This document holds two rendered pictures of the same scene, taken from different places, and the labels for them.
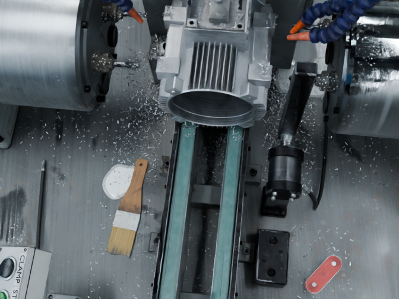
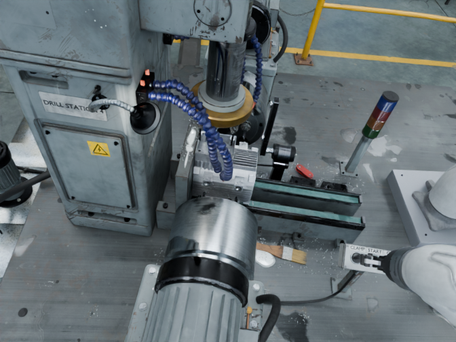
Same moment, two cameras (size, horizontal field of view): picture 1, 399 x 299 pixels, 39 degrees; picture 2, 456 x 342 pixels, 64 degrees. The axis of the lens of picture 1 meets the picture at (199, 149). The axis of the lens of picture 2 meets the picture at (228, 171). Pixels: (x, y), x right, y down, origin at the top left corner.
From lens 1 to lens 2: 0.98 m
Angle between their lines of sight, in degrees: 47
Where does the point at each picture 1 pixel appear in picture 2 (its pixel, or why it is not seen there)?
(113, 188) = (269, 260)
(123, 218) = (286, 254)
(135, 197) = (274, 248)
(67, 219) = (289, 287)
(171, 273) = (324, 214)
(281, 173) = (288, 149)
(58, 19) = (229, 209)
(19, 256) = (350, 250)
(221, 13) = not seen: hidden behind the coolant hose
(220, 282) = (324, 195)
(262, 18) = not seen: hidden behind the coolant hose
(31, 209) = (285, 309)
